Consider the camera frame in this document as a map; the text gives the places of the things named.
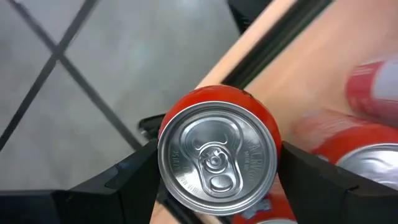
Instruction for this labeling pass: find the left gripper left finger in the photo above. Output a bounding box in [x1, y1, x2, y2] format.
[0, 139, 160, 224]

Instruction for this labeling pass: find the wooden shelf board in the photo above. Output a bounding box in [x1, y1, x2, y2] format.
[149, 0, 398, 224]

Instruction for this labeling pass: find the white red Spindrift can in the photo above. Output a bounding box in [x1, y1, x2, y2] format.
[344, 57, 398, 127]

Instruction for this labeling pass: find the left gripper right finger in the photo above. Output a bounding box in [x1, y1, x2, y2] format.
[278, 141, 398, 224]

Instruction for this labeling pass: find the red soda can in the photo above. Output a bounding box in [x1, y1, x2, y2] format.
[157, 84, 283, 217]

